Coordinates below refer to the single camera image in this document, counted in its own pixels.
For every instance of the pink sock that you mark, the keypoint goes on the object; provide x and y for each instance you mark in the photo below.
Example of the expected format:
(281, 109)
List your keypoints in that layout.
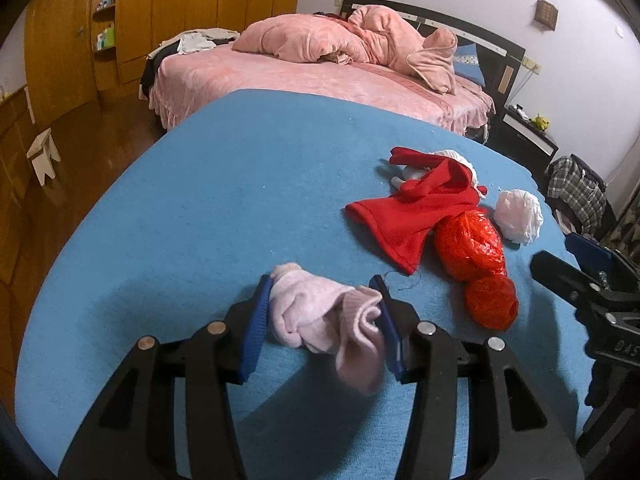
(320, 315)

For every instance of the blue table cloth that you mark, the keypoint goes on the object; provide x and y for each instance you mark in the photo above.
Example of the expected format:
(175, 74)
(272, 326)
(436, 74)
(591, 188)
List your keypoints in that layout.
(200, 210)

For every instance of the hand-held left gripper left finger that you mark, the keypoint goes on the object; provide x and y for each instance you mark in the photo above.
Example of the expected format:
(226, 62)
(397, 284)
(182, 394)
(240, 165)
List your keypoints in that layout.
(255, 330)

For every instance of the wall socket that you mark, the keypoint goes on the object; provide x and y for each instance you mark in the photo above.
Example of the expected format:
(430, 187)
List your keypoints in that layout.
(531, 66)

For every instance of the bed with dark headboard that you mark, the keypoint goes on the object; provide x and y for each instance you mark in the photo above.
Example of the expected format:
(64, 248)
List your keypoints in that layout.
(300, 75)

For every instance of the red cloth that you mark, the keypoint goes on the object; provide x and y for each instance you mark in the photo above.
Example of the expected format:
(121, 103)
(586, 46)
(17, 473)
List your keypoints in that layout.
(410, 220)

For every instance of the wooden wardrobe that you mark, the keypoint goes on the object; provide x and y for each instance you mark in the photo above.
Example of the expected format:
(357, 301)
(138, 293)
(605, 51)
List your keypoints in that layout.
(175, 10)

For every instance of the pink quilt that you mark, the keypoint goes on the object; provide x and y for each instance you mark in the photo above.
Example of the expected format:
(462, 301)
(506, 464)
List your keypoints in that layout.
(310, 37)

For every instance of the large red plastic ball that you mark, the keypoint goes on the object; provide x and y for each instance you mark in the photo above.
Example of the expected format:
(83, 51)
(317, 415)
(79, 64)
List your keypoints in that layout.
(470, 245)

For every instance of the white plastic bag ball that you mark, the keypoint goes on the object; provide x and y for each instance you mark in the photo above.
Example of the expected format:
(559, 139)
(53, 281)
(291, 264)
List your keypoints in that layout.
(520, 215)

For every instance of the large wall lamp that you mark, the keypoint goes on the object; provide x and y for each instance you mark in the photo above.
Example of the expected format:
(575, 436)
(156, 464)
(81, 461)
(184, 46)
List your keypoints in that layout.
(546, 12)

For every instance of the small wooden stool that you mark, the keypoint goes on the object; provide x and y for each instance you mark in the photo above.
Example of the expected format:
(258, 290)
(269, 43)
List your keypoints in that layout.
(42, 152)

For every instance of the large blue pillow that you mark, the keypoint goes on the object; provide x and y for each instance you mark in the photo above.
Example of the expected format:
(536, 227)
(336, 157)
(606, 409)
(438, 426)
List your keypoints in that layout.
(470, 62)

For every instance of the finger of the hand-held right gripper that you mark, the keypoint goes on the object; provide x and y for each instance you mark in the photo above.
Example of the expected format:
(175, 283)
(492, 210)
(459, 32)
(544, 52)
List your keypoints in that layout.
(560, 280)
(592, 255)

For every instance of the pile of clothes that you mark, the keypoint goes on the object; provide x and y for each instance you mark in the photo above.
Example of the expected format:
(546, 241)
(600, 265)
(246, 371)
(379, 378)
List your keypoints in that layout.
(195, 40)

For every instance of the dark nightstand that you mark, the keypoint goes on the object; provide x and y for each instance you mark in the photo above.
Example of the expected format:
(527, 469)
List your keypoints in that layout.
(525, 137)

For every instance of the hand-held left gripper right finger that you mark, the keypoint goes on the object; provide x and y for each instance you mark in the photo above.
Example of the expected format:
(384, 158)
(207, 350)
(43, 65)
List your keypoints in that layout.
(394, 340)

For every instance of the plaid cloth on chair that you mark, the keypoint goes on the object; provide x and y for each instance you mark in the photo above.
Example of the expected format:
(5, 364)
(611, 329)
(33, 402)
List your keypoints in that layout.
(575, 190)

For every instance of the yellow plush toy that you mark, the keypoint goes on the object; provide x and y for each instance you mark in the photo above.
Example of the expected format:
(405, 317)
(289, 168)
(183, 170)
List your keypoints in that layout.
(540, 122)

